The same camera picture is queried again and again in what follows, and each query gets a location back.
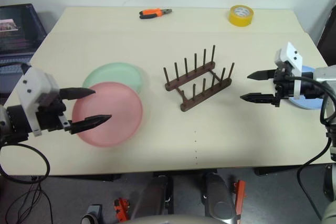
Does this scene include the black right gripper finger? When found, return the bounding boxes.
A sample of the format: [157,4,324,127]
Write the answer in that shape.
[240,92,277,105]
[247,69,276,81]

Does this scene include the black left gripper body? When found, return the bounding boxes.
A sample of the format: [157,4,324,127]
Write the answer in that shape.
[35,94,74,133]

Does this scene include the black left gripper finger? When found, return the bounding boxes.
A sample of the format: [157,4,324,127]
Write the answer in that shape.
[70,114,113,134]
[59,87,96,101]

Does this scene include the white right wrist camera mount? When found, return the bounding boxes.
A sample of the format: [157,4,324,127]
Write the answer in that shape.
[274,41,304,101]

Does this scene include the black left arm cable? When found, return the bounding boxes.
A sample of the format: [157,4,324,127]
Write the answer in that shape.
[0,62,51,184]

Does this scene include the grey rounded robot leg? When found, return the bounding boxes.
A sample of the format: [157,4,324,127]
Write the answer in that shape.
[202,172,237,224]
[130,176,174,216]

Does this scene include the orange and black clamp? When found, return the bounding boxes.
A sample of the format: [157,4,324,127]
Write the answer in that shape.
[113,197,131,222]
[230,178,248,224]

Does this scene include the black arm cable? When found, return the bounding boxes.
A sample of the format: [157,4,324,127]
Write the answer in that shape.
[0,62,51,184]
[283,76,336,221]

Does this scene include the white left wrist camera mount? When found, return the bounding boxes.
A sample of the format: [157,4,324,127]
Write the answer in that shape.
[17,66,60,137]

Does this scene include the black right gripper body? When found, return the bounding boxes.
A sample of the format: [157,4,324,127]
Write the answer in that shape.
[272,61,297,108]

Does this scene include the brown wooden dish rack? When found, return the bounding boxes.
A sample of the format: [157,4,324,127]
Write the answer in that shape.
[163,44,235,112]

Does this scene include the black table frame bar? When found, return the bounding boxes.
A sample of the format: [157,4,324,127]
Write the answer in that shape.
[254,165,301,177]

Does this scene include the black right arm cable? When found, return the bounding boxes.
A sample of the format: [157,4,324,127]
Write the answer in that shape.
[283,76,336,221]

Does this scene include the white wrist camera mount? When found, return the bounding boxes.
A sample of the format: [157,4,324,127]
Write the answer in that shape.
[274,41,304,101]
[17,66,60,137]

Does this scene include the beige rounded robot torso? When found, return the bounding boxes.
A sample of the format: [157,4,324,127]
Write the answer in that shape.
[128,214,237,224]

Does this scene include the blue plastic plate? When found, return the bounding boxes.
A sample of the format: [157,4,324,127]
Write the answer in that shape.
[288,65,323,111]

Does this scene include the orange and black pliers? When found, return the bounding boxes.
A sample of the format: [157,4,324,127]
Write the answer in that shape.
[139,8,173,20]

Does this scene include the yellow tape roll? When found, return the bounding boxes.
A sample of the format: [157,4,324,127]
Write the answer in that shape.
[227,5,255,28]

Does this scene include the green plastic plate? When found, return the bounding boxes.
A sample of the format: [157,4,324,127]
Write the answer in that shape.
[81,62,145,95]

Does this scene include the black laptop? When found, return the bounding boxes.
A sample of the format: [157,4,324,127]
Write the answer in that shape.
[0,3,48,94]

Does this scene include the thin black floor wire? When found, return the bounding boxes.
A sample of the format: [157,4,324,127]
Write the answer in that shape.
[0,176,55,224]

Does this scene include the red plastic plate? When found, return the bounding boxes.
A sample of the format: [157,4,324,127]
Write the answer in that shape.
[71,82,144,148]

